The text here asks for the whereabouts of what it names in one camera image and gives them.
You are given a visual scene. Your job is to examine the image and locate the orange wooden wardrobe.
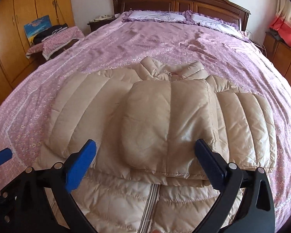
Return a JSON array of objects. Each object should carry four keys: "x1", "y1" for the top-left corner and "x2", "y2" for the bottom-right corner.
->
[{"x1": 0, "y1": 0, "x2": 75, "y2": 105}]

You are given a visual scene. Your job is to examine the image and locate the purple ruffled pillow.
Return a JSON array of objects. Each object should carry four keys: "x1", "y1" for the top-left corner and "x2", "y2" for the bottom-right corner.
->
[
  {"x1": 122, "y1": 10, "x2": 191, "y2": 24},
  {"x1": 185, "y1": 10, "x2": 250, "y2": 43}
]

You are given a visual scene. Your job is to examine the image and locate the left purple ruffled pillow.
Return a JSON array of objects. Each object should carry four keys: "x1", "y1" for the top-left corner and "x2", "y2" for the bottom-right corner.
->
[{"x1": 122, "y1": 10, "x2": 191, "y2": 24}]

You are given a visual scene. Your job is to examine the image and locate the pink cloth covered stool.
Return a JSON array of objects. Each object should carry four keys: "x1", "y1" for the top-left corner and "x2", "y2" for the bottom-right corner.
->
[{"x1": 26, "y1": 26, "x2": 84, "y2": 61}]

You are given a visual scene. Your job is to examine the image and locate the pink floral bedspread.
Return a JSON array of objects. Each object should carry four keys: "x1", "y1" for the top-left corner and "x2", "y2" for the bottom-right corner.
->
[{"x1": 0, "y1": 18, "x2": 291, "y2": 230}]

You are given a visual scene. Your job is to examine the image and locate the blue painting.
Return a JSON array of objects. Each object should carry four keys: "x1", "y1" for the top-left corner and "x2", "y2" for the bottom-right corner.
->
[{"x1": 23, "y1": 15, "x2": 52, "y2": 47}]

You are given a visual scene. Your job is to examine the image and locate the brown wooden side cabinet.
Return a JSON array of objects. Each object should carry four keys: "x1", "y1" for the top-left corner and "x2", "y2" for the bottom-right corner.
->
[{"x1": 263, "y1": 32, "x2": 291, "y2": 86}]

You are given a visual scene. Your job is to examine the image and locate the right purple ruffled pillow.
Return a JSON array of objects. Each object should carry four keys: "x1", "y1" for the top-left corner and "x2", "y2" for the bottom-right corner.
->
[{"x1": 185, "y1": 10, "x2": 250, "y2": 43}]

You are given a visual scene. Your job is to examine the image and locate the red and cream curtain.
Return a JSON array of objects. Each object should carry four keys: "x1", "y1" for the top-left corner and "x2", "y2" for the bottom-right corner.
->
[{"x1": 270, "y1": 0, "x2": 291, "y2": 47}]

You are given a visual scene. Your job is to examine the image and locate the beige quilted down jacket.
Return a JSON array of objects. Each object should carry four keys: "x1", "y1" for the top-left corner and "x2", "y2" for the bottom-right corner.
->
[{"x1": 35, "y1": 57, "x2": 276, "y2": 232}]

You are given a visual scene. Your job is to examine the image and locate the dark wooden headboard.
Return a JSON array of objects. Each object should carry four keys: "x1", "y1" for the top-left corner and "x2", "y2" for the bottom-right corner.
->
[{"x1": 113, "y1": 0, "x2": 250, "y2": 31}]

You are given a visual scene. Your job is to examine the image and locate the black clothes on stool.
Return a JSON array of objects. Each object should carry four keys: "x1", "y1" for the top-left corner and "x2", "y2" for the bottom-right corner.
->
[{"x1": 33, "y1": 24, "x2": 68, "y2": 45}]

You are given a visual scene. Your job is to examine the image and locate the dark bedside table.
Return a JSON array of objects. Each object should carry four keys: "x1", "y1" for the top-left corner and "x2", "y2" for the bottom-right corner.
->
[{"x1": 87, "y1": 17, "x2": 116, "y2": 32}]

